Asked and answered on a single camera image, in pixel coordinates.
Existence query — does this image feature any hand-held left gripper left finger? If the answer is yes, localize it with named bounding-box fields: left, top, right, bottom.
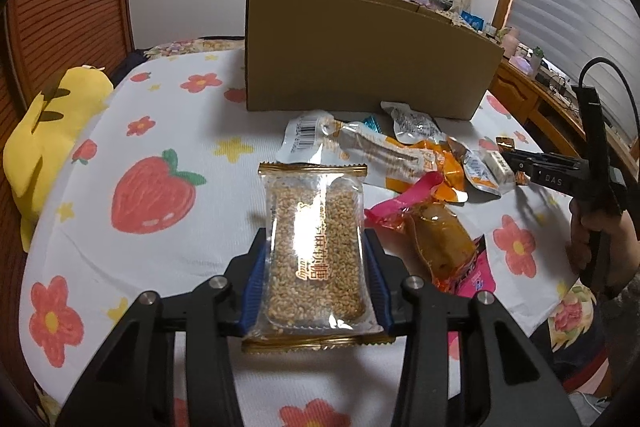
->
left=57, top=228, right=269, bottom=427

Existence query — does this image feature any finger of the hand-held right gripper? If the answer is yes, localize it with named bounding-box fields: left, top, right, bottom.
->
left=497, top=148, right=583, bottom=172

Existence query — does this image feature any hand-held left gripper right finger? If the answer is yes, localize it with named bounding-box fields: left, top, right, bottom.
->
left=363, top=228, right=583, bottom=427

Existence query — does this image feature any small white candy packet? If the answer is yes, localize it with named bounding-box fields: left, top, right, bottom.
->
left=486, top=149, right=517, bottom=185

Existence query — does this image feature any clear sesame candy packet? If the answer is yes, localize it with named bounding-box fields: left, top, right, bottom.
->
left=241, top=162, right=396, bottom=354

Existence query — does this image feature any grey silver snack packet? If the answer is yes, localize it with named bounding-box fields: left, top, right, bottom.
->
left=381, top=101, right=447, bottom=145

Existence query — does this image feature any brown cardboard box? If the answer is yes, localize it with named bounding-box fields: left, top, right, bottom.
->
left=244, top=0, right=505, bottom=122

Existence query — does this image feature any person's right forearm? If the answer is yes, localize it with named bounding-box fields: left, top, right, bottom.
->
left=597, top=267, right=640, bottom=358

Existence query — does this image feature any person's right hand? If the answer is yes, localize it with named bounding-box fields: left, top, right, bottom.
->
left=569, top=199, right=640, bottom=280

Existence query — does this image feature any small white orange snack packet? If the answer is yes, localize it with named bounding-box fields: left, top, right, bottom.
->
left=460, top=149, right=502, bottom=196

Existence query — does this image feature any wooden cabinet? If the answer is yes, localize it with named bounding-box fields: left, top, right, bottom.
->
left=487, top=57, right=640, bottom=188

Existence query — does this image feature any pink packet with brown snack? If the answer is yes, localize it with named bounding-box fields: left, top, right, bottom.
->
left=364, top=172, right=478, bottom=293

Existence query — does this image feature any red pink snack packet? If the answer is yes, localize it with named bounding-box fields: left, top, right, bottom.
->
left=452, top=234, right=498, bottom=298

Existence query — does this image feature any strawberry flower printed blanket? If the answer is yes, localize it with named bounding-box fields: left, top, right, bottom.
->
left=19, top=39, right=608, bottom=427

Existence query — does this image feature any long white brown snack packet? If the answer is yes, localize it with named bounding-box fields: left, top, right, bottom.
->
left=335, top=116, right=436, bottom=180

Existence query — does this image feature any floral quilt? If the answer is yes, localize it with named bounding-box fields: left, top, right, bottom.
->
left=142, top=38, right=246, bottom=58

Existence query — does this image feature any yellow plush toy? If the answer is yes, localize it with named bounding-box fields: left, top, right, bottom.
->
left=4, top=64, right=113, bottom=253

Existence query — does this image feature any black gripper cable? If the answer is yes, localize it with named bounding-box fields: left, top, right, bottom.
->
left=577, top=58, right=640, bottom=128

